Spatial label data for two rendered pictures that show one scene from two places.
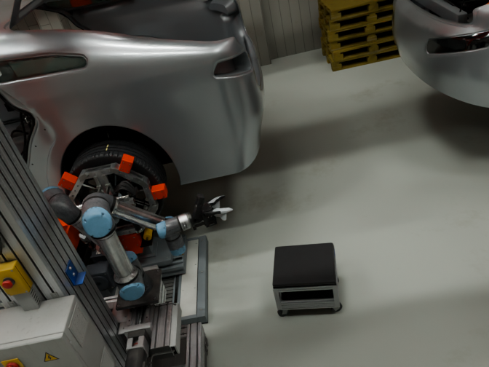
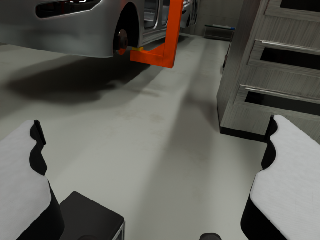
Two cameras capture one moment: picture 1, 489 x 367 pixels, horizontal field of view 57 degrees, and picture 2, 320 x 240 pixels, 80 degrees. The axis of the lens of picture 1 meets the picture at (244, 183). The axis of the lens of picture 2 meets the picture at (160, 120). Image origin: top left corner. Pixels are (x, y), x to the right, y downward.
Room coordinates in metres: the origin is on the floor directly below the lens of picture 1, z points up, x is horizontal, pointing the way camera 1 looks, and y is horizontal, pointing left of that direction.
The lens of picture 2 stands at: (1.69, 0.20, 1.29)
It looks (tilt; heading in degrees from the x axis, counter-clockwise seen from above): 30 degrees down; 276
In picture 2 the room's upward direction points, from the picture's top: 8 degrees clockwise
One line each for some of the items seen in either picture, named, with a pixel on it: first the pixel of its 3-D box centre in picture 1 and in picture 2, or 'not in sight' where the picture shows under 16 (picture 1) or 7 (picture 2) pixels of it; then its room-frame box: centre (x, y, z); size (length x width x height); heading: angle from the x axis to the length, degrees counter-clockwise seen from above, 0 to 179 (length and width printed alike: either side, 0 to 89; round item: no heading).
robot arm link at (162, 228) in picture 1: (169, 228); not in sight; (1.65, 0.38, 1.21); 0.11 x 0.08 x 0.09; 100
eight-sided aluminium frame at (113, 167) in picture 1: (113, 202); not in sight; (2.55, 0.87, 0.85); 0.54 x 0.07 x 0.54; 86
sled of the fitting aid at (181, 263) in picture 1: (154, 258); not in sight; (2.71, 0.83, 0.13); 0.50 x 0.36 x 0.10; 86
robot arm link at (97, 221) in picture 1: (114, 252); not in sight; (1.60, 0.64, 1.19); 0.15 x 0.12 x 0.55; 10
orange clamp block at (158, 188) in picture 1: (159, 191); not in sight; (2.53, 0.56, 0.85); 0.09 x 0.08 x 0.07; 86
